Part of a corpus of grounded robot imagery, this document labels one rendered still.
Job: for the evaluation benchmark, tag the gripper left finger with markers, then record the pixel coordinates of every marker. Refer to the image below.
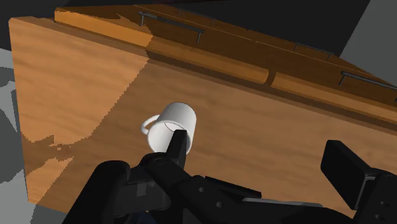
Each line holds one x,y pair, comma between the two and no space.
161,186

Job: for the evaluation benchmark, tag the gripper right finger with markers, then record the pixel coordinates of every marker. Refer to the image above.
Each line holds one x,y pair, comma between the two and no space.
347,173

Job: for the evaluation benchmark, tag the white mug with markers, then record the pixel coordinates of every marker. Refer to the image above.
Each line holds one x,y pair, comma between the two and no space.
180,115

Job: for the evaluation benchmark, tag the wooden chest of drawers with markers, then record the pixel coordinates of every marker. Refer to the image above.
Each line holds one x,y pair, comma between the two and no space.
248,139

